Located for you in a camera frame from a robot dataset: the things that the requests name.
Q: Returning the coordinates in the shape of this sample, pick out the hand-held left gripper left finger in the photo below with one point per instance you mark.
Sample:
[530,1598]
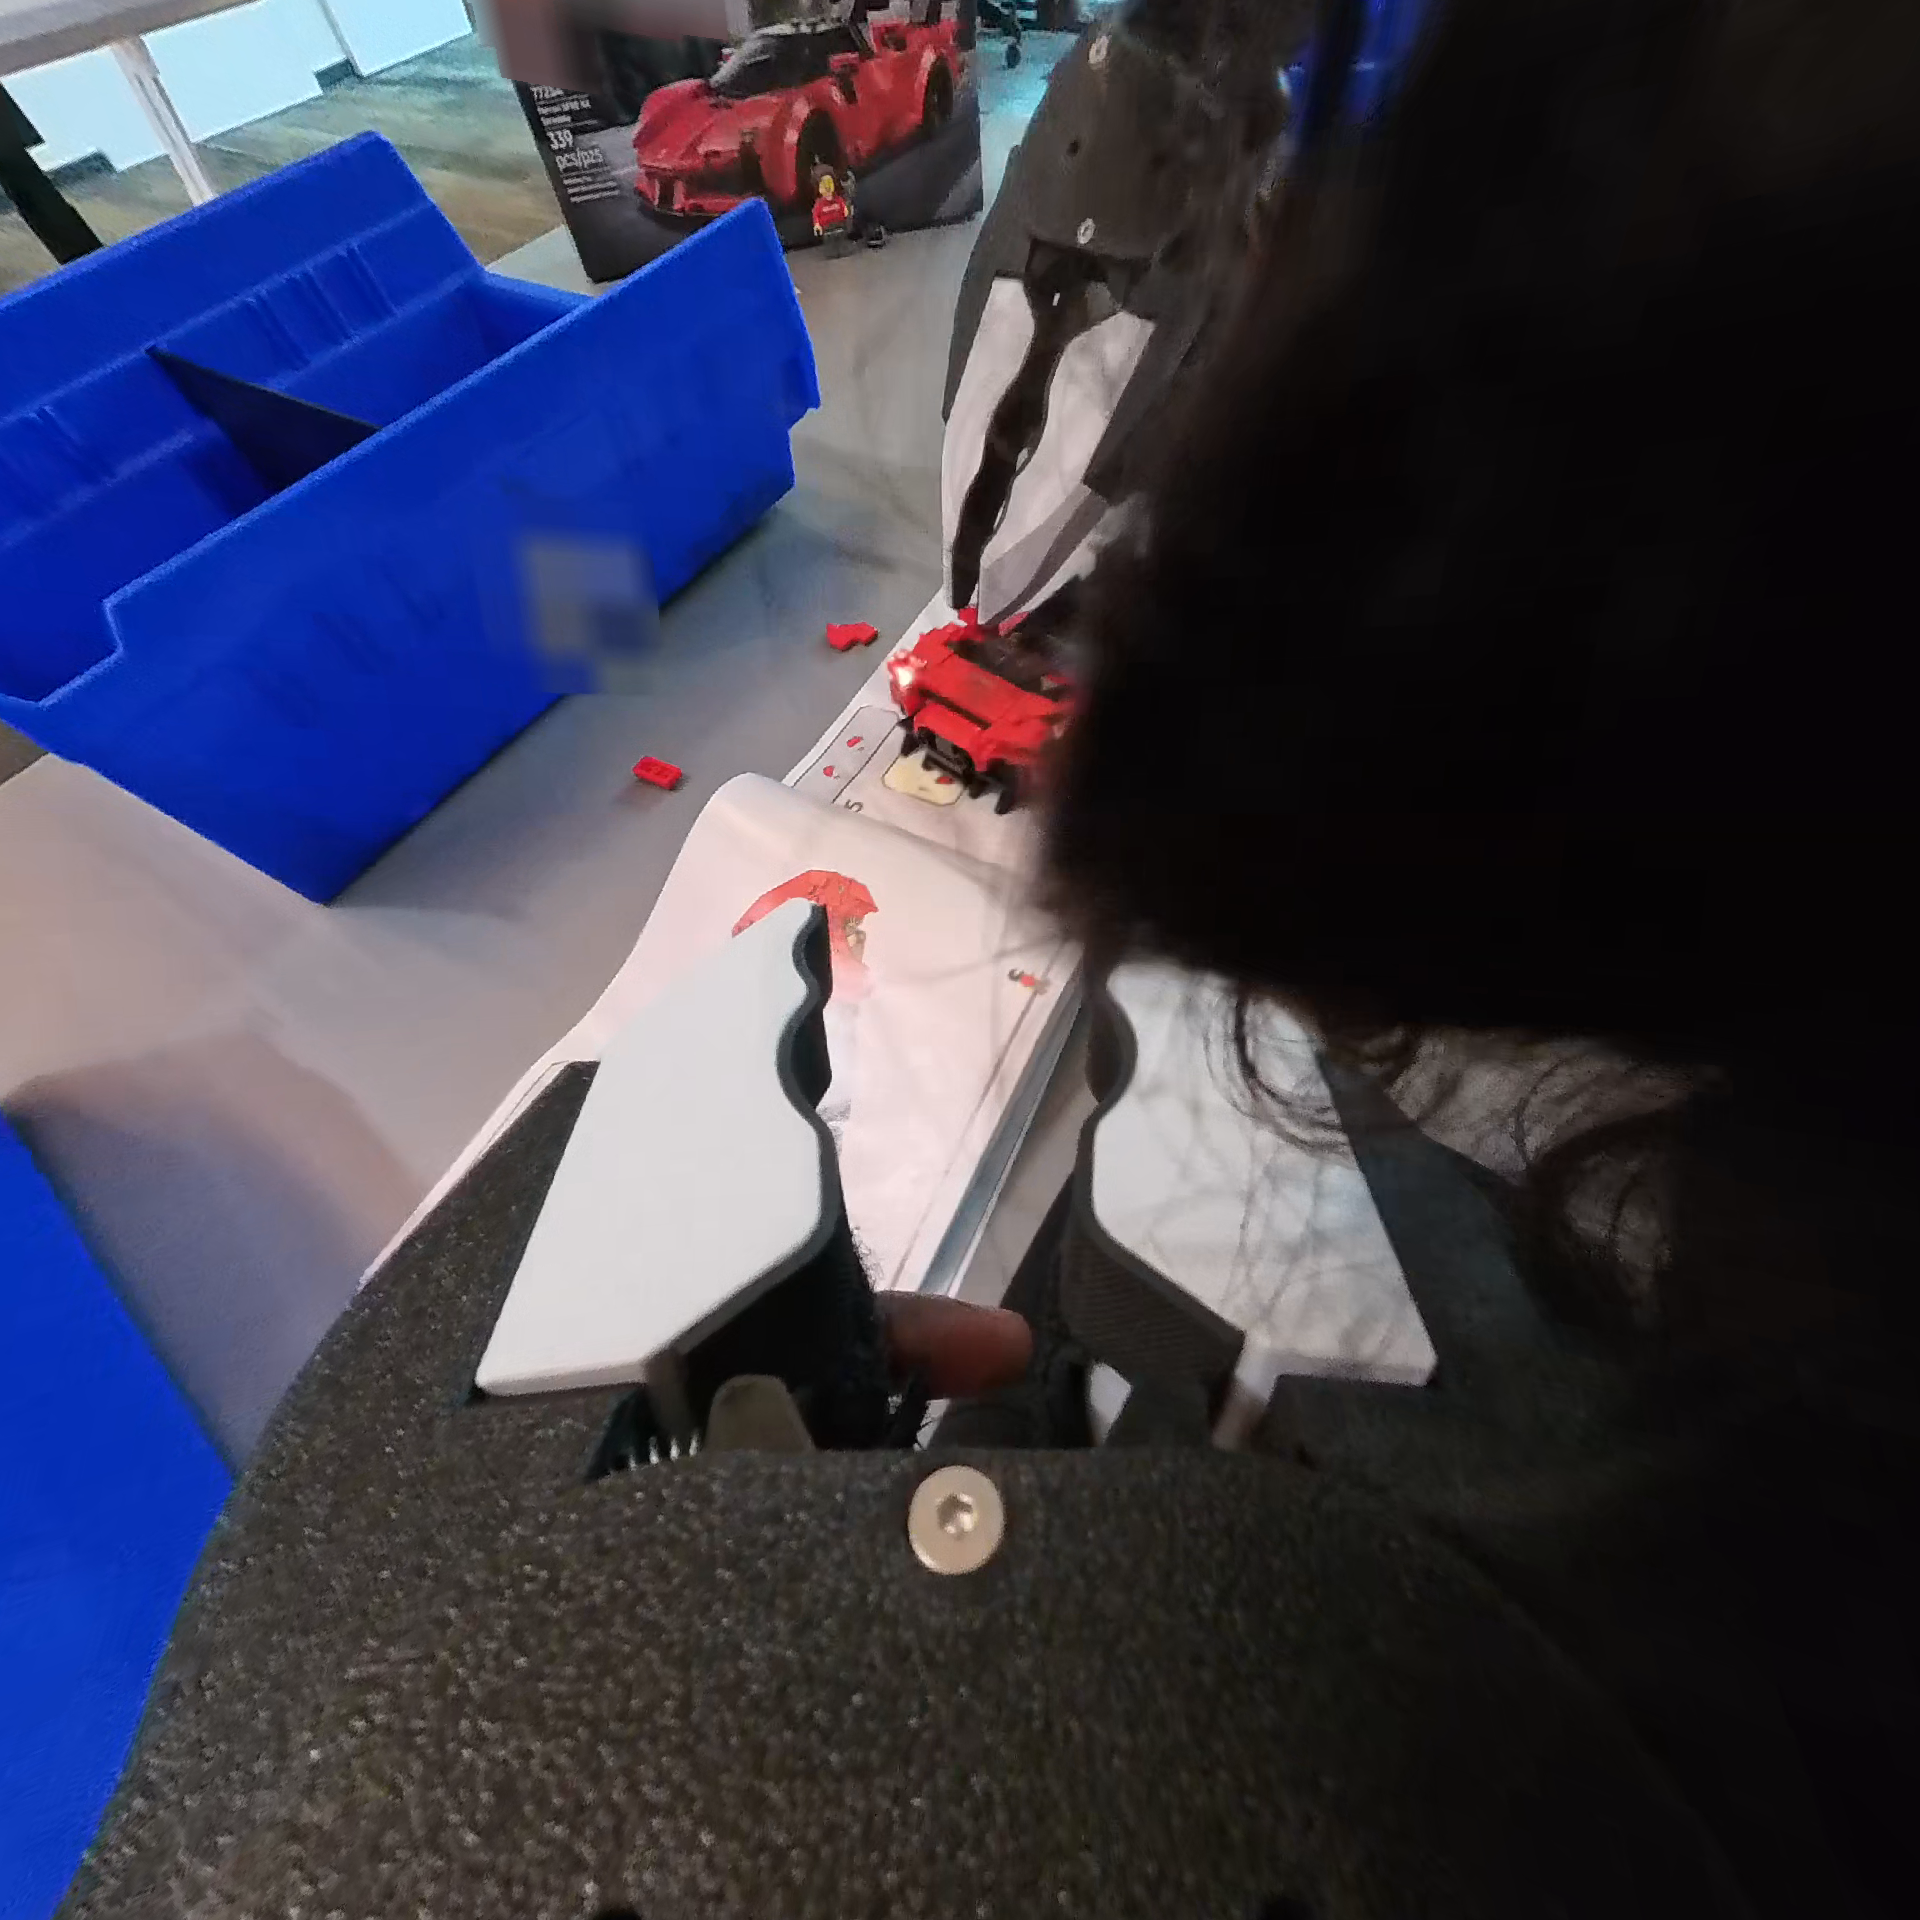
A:
[675,1200]

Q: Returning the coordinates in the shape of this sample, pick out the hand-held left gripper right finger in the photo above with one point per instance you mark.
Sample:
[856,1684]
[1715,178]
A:
[1243,1200]

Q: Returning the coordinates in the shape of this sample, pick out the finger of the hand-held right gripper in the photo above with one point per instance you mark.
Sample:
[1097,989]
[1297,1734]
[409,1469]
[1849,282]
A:
[1065,450]
[967,434]

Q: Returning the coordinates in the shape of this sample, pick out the red lego car body section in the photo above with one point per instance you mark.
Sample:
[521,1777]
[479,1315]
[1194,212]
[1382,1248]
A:
[974,691]

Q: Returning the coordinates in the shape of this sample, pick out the blue plastic bin with divider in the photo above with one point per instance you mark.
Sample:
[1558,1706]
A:
[301,721]

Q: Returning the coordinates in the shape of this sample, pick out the angled red lego piece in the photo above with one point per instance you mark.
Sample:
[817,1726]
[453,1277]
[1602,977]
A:
[851,634]

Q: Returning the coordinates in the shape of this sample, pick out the lego minifigure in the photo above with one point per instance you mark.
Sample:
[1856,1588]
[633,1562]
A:
[832,210]

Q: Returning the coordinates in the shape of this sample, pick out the red car lego box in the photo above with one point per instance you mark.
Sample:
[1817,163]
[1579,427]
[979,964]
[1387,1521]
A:
[750,136]

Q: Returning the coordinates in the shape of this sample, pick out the red two-stud lego plate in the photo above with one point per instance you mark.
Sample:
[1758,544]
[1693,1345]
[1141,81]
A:
[656,773]

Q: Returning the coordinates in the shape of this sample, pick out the person's left hand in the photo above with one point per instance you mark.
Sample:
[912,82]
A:
[960,1342]

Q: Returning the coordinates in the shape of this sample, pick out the white instruction booklet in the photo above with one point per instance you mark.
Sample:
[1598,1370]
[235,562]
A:
[915,1080]

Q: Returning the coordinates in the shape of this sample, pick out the person's dark hair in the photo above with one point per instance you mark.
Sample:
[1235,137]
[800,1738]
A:
[1499,600]

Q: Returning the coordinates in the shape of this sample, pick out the black bin divider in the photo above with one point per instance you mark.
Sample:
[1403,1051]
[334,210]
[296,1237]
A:
[270,421]

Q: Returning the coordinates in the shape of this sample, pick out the white board stand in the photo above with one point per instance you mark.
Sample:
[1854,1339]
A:
[166,120]

